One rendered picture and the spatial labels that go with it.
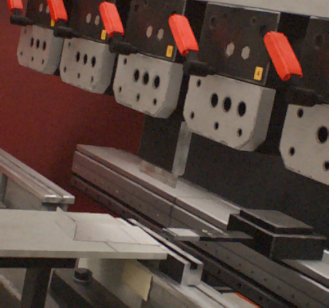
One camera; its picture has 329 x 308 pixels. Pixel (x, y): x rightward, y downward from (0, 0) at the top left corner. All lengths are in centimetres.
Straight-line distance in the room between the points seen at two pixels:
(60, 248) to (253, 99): 31
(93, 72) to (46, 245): 35
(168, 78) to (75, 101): 96
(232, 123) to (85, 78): 41
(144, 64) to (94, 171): 73
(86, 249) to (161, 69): 26
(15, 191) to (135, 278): 48
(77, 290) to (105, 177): 64
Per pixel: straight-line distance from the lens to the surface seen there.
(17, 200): 159
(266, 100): 96
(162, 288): 112
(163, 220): 161
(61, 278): 127
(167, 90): 112
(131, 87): 120
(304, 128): 89
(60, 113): 205
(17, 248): 104
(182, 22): 106
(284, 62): 87
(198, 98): 105
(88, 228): 117
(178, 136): 114
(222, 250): 146
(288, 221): 133
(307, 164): 88
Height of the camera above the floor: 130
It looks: 8 degrees down
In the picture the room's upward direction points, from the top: 11 degrees clockwise
